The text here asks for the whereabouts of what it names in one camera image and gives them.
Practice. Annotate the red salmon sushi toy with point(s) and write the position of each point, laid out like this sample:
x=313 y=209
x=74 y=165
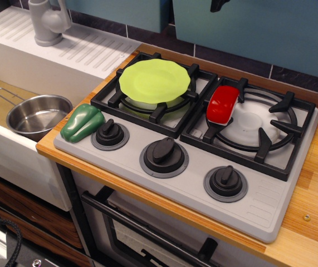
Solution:
x=221 y=105

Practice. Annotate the teal wall box left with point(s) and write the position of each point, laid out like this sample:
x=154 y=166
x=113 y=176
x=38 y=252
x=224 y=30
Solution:
x=148 y=15

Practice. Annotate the black stove knob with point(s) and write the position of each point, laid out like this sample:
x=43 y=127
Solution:
x=110 y=136
x=164 y=159
x=225 y=184

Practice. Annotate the white toy sink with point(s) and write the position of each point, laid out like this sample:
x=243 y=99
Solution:
x=73 y=68

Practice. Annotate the grey toy faucet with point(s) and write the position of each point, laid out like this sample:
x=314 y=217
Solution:
x=49 y=24

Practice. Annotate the teal wall box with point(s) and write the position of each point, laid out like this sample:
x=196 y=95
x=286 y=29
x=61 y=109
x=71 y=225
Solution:
x=148 y=15
x=281 y=33

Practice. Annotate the black burner grate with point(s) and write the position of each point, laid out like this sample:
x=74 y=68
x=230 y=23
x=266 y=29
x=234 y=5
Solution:
x=269 y=132
x=167 y=118

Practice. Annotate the teal wall box right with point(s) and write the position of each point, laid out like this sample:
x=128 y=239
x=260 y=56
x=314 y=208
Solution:
x=281 y=33

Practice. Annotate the black oven door handle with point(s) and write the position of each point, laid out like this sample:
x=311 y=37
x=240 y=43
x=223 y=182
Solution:
x=144 y=231

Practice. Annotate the right black burner grate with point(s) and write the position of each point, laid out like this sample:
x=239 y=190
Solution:
x=269 y=132

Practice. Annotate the small steel saucepan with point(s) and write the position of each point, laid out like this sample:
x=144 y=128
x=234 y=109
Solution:
x=37 y=116

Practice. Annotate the grey toy stove top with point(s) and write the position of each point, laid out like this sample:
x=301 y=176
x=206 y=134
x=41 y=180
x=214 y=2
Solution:
x=259 y=214

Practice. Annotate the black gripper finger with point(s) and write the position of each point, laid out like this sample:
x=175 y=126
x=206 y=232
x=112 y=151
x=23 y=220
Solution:
x=216 y=5

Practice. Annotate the middle black stove knob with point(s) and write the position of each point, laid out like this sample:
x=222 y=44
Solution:
x=164 y=159

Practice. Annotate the left black stove knob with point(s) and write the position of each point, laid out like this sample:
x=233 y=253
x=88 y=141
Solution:
x=110 y=136

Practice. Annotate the right black stove knob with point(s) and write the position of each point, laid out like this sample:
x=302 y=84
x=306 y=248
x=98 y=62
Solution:
x=225 y=184

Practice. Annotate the light green plastic plate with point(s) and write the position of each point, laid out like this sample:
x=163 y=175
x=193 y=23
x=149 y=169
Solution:
x=154 y=81

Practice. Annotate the left black burner grate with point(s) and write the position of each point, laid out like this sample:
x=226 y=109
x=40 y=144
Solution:
x=167 y=118

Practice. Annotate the green toy bell pepper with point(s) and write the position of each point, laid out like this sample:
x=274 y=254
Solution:
x=85 y=120

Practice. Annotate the toy oven door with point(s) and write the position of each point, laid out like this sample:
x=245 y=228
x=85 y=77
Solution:
x=141 y=252

